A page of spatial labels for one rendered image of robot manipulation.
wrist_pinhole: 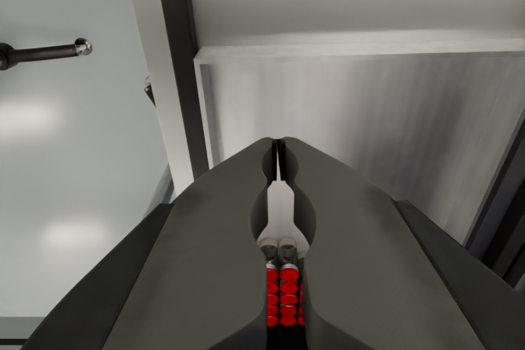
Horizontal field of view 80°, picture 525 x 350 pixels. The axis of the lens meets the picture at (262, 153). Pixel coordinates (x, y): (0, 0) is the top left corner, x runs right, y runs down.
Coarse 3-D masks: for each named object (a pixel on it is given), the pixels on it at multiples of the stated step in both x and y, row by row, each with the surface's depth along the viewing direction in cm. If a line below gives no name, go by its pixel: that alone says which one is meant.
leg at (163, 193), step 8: (168, 168) 99; (168, 176) 95; (160, 184) 92; (168, 184) 92; (160, 192) 89; (168, 192) 90; (152, 200) 86; (160, 200) 86; (168, 200) 89; (152, 208) 83; (144, 216) 81
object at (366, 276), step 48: (288, 144) 11; (336, 192) 8; (384, 192) 8; (336, 240) 7; (384, 240) 7; (336, 288) 6; (384, 288) 6; (432, 288) 6; (336, 336) 6; (384, 336) 5; (432, 336) 5
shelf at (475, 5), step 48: (144, 0) 24; (192, 0) 24; (240, 0) 24; (288, 0) 24; (336, 0) 24; (384, 0) 24; (432, 0) 24; (480, 0) 24; (144, 48) 26; (480, 240) 38
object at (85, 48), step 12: (0, 48) 100; (12, 48) 104; (36, 48) 104; (48, 48) 104; (60, 48) 105; (72, 48) 106; (84, 48) 112; (12, 60) 103; (24, 60) 104; (36, 60) 105
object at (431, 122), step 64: (256, 64) 27; (320, 64) 27; (384, 64) 26; (448, 64) 26; (512, 64) 26; (256, 128) 30; (320, 128) 30; (384, 128) 30; (448, 128) 30; (512, 128) 26; (448, 192) 34
